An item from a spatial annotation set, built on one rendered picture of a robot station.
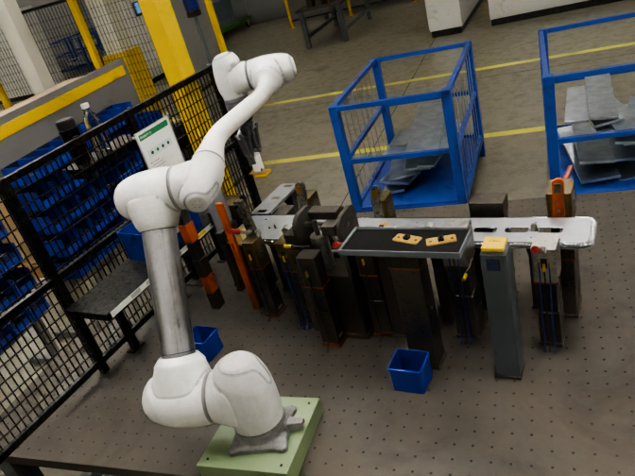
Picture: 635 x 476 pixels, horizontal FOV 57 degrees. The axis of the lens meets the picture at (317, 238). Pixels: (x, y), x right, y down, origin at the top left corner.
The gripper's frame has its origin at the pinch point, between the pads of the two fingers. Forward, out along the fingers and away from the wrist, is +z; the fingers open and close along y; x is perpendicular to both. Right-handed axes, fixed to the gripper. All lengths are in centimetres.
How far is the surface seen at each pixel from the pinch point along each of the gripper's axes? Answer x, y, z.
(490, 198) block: -82, 16, 26
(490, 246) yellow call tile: -94, -35, 13
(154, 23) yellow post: 64, 43, -52
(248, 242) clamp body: 0.4, -19.1, 24.1
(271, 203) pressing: 15.5, 21.2, 29.2
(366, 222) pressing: -37.3, 4.7, 29.1
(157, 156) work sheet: 56, 6, -3
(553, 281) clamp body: -107, -21, 34
